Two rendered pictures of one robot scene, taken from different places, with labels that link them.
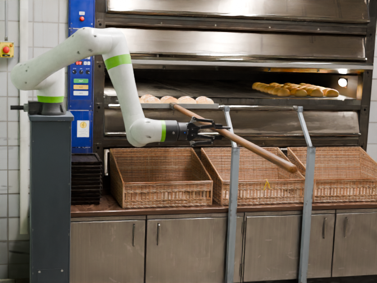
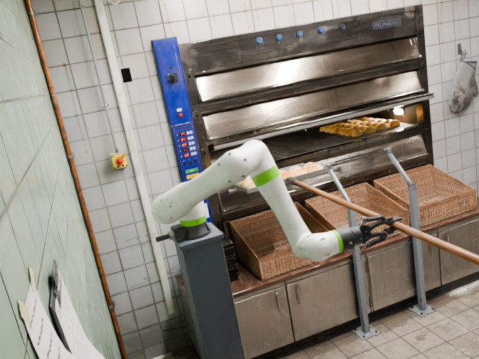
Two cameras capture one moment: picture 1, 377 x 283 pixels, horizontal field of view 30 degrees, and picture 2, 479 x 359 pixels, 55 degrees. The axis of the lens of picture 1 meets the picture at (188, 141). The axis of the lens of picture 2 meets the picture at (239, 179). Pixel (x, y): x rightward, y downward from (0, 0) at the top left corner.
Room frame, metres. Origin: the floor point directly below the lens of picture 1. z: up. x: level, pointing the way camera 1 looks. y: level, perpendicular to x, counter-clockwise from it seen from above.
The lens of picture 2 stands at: (1.30, 0.52, 1.94)
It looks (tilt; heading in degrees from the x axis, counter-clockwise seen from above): 14 degrees down; 357
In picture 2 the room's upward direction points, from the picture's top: 10 degrees counter-clockwise
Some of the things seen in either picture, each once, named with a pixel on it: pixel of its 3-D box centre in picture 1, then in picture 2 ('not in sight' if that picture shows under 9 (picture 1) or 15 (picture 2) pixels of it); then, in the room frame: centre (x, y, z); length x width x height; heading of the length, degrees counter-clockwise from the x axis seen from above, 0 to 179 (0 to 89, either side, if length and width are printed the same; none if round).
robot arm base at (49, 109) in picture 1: (38, 107); (183, 231); (3.34, 0.72, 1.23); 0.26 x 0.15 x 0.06; 105
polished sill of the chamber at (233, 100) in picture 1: (237, 100); (325, 151); (4.70, -0.32, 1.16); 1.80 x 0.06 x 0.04; 105
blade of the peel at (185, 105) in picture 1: (165, 102); (276, 175); (4.17, 0.14, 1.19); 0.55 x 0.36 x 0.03; 104
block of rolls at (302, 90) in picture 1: (294, 88); (358, 125); (5.25, -0.77, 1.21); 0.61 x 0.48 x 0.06; 15
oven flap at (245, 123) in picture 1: (237, 122); (328, 169); (4.68, -0.32, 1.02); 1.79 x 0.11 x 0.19; 105
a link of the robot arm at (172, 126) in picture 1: (170, 131); (343, 238); (2.98, 0.08, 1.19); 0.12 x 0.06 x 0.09; 14
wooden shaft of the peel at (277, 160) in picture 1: (219, 129); (385, 221); (3.08, -0.14, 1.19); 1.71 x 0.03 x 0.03; 14
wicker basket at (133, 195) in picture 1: (159, 176); (281, 238); (4.27, 0.17, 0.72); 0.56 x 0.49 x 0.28; 106
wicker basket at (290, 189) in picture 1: (251, 174); (355, 214); (4.43, -0.41, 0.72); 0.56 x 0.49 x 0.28; 106
